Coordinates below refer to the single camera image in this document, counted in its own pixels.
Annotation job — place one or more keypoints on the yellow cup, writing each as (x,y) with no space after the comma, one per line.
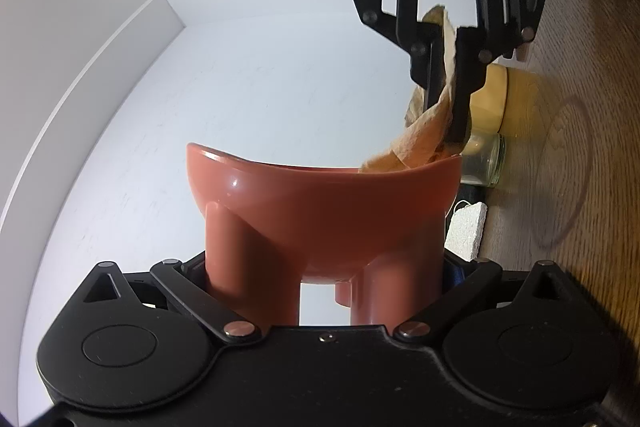
(515,97)

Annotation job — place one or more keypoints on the brown paper towel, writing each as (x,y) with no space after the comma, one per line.
(425,137)

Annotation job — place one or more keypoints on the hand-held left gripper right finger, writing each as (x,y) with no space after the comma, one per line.
(454,274)

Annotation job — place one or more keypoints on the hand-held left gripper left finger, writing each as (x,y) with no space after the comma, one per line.
(192,289)

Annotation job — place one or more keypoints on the clear glass cup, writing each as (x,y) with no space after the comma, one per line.
(487,162)

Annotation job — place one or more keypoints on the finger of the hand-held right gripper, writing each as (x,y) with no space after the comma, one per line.
(422,57)
(470,57)

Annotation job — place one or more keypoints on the orange footed bowl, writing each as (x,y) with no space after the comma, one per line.
(320,217)

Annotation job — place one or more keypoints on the white sponge block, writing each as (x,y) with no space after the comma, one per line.
(467,229)

